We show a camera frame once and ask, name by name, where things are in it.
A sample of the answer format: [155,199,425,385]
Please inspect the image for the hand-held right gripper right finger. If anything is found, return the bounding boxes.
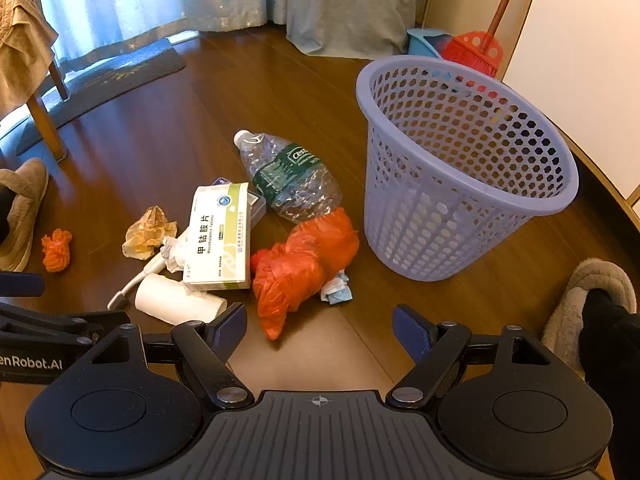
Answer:
[386,304,565,410]

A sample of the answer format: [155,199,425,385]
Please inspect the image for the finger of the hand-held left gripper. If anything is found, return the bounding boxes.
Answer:
[0,301,132,349]
[0,271,46,297]

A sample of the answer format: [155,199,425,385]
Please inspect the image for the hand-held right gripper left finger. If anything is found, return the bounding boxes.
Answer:
[82,304,256,411]

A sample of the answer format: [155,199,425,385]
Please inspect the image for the small orange plastic bag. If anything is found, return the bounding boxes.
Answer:
[41,228,73,273]

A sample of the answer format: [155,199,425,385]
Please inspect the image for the white toilet paper roll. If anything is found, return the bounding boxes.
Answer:
[134,272,228,326]

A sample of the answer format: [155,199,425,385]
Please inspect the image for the blue face mask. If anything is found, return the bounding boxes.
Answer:
[319,270,355,307]

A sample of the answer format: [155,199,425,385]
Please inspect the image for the large orange plastic bag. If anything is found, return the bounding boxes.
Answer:
[250,206,361,341]

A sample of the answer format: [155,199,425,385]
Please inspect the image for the white green medicine box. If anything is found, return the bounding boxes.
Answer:
[182,182,252,292]

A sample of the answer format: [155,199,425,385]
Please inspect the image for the white plastic tube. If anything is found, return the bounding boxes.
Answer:
[106,227,193,312]

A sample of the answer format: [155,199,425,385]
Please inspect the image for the lavender plastic mesh basket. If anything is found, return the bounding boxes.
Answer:
[356,55,580,282]

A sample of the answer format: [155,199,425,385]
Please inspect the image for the person's left beige slipper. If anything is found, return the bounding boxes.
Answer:
[0,157,50,273]

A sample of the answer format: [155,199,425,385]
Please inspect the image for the person's beige slipper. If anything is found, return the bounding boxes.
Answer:
[541,258,632,376]
[0,157,50,273]

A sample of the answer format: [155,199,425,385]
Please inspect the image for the crumpled white paper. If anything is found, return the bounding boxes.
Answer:
[159,236,188,273]

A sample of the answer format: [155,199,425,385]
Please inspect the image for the small grey box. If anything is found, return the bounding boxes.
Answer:
[212,176,267,231]

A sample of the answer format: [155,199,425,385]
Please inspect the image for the wooden chair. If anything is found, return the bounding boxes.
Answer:
[25,50,70,163]

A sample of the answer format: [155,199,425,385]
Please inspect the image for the clear plastic water bottle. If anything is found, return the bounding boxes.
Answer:
[234,130,343,225]

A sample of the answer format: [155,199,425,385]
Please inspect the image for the person's right beige slipper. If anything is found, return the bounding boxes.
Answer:
[541,258,632,376]

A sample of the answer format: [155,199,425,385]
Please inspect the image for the person's right leg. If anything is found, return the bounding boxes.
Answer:
[580,290,640,461]

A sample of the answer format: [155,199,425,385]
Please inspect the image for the dark grey floor mat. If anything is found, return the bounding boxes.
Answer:
[15,37,187,157]

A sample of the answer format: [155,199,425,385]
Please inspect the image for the tan quilted cloth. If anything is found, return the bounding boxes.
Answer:
[0,0,60,116]

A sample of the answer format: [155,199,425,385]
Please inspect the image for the red broom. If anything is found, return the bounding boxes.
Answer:
[441,0,527,79]

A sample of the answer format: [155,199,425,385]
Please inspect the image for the blue dustpan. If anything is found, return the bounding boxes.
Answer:
[406,28,457,61]

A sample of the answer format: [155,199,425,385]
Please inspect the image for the light blue starry curtain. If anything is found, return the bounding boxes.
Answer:
[32,0,288,78]

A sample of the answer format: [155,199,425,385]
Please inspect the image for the white cabinet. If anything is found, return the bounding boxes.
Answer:
[500,0,640,211]

